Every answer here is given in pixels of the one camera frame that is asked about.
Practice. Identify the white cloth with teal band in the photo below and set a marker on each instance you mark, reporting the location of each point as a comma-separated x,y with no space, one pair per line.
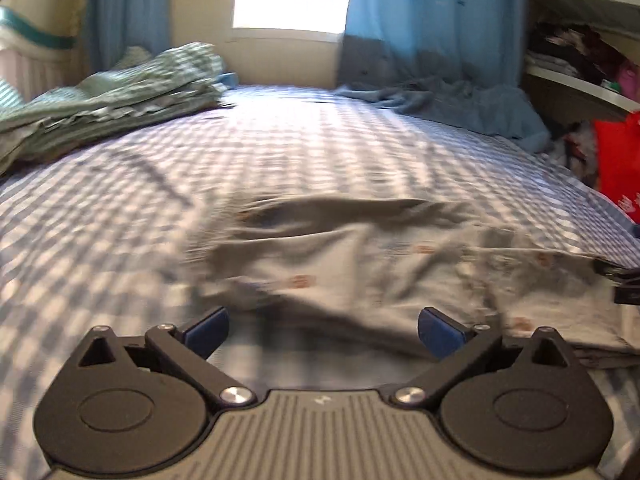
35,30

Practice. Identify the blue checkered bed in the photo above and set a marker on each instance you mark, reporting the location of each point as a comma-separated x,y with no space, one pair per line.
300,150

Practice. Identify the blue curtain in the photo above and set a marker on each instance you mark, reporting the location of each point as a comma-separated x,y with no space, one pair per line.
425,10
130,10

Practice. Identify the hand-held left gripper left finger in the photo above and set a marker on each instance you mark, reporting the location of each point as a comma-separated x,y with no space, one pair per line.
207,332

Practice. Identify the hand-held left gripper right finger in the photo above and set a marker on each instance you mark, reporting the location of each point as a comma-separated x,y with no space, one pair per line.
440,332

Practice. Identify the green checkered blanket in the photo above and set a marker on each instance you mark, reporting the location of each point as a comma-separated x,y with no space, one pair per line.
125,95

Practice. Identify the light blue cloth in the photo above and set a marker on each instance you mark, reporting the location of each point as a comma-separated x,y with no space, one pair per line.
229,79

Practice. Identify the red bag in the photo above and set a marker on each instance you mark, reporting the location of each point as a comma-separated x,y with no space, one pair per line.
617,160

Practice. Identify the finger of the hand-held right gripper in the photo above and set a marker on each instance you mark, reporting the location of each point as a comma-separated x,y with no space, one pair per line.
622,282

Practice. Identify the pile of dark clothes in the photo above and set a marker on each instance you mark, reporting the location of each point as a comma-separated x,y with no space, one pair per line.
565,45

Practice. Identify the white shelf unit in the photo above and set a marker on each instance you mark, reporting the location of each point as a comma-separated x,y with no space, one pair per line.
575,80

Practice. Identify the grey printed pants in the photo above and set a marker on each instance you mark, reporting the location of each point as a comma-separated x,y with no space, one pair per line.
350,260

